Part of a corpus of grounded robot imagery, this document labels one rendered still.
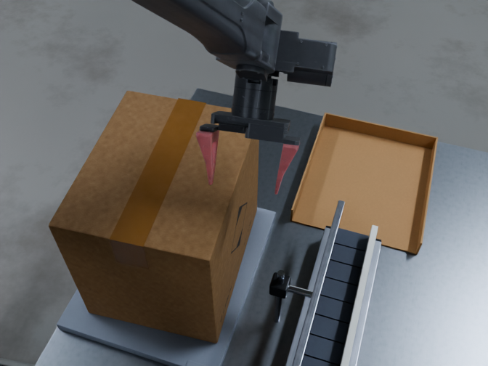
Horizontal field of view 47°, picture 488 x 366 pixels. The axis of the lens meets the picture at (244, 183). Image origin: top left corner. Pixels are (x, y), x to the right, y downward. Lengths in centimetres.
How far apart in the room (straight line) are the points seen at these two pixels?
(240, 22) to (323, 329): 57
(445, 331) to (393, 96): 181
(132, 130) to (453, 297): 66
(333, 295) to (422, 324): 17
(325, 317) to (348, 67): 202
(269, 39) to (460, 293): 67
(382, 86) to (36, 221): 168
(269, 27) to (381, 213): 63
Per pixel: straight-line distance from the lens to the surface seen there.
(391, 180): 125
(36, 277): 217
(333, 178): 123
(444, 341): 108
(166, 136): 91
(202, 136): 73
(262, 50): 65
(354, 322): 96
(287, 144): 72
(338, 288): 102
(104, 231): 81
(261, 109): 73
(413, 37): 316
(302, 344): 88
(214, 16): 55
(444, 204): 125
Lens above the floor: 176
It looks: 50 degrees down
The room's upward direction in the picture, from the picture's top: straight up
